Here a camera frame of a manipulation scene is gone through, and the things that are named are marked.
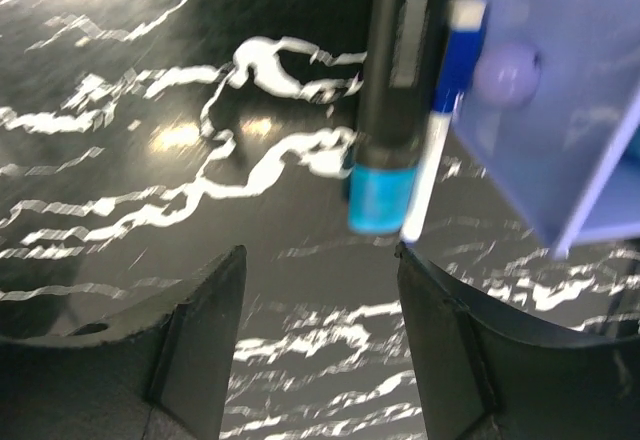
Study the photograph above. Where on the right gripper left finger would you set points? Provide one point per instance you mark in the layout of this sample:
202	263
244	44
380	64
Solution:
157	370

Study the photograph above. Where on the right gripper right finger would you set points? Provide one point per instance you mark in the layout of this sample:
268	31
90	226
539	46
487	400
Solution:
486	370

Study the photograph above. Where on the four-compartment colourful organizer tray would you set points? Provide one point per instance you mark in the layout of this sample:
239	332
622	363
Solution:
552	112

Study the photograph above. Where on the blue capped marker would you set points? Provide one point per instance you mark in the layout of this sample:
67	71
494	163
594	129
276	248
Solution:
400	72

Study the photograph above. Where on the white pen blue tip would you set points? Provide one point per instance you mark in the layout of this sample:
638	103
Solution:
463	45

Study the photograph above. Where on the black marble pattern mat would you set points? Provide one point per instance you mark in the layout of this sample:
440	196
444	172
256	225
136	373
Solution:
142	139

